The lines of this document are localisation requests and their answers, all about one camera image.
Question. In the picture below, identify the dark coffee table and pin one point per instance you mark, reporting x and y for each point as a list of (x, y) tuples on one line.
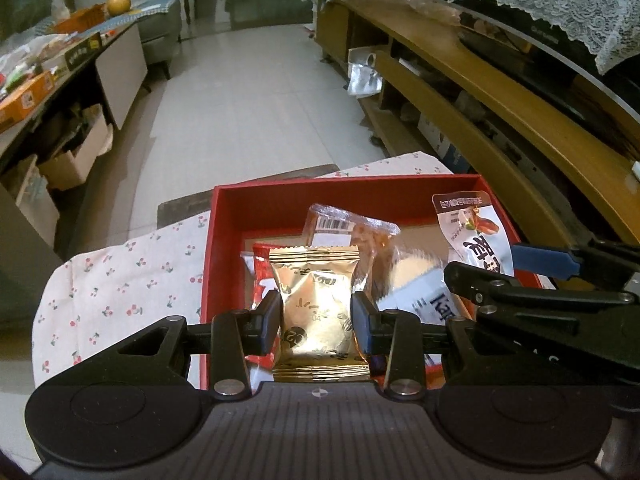
[(117, 70)]

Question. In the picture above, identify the white packet with black print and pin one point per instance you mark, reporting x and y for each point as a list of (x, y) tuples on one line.
[(420, 285)]

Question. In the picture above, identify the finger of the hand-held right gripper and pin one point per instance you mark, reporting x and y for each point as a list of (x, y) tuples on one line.
[(475, 280), (545, 260)]

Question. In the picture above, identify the cherry print cloth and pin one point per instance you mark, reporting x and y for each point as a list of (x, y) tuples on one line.
[(115, 290)]

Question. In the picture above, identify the white lace cloth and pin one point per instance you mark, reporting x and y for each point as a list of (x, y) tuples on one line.
[(540, 0)]

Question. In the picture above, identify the wooden television stand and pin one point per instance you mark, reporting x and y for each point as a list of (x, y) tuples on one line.
[(450, 60)]

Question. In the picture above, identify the silver foil bag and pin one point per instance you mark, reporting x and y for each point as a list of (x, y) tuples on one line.
[(364, 75)]

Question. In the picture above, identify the pile of snack packets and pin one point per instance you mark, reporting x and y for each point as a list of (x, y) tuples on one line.
[(30, 57)]

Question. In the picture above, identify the checked cloth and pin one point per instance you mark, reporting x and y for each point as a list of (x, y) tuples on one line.
[(145, 7)]

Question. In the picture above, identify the white and blue box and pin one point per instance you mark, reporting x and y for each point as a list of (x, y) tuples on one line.
[(440, 135)]

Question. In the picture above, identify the orange plastic basket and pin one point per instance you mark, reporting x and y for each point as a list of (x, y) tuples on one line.
[(80, 19)]

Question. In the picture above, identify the round yellow fruit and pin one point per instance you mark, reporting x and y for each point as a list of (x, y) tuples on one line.
[(119, 3)]

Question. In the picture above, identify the clear wrapped pastry packet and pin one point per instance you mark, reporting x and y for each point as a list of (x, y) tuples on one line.
[(360, 235)]

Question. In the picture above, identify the black snack box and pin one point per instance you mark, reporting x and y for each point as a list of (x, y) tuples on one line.
[(82, 51)]

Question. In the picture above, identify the white storage bin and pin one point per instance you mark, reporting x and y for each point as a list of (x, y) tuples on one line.
[(37, 200)]

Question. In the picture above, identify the red cardboard box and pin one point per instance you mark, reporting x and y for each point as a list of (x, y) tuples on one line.
[(260, 210)]

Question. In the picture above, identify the dark wooden board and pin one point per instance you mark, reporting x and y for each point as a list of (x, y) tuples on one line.
[(185, 205)]

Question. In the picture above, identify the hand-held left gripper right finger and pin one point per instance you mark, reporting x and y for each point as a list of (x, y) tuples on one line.
[(361, 326)]

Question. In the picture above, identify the gold foil snack packet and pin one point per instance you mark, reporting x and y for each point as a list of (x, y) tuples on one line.
[(315, 310)]

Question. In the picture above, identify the grey upholstered stool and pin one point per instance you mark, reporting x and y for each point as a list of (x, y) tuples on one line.
[(157, 30)]

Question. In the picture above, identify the black television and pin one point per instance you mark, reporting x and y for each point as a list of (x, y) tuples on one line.
[(540, 45)]

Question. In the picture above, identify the red snack packet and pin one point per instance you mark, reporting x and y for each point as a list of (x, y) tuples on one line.
[(261, 272)]

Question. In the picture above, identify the white date snack packet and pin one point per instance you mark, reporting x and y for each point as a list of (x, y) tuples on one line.
[(475, 240)]

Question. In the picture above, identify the white plastic bag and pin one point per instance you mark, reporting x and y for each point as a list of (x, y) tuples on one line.
[(59, 4)]

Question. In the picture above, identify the open beige storage box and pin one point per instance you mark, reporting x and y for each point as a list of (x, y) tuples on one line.
[(75, 155)]

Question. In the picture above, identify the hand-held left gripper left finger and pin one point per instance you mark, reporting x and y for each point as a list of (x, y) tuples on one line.
[(272, 321)]

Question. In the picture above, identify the orange cardboard box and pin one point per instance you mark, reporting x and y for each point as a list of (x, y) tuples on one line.
[(25, 102)]

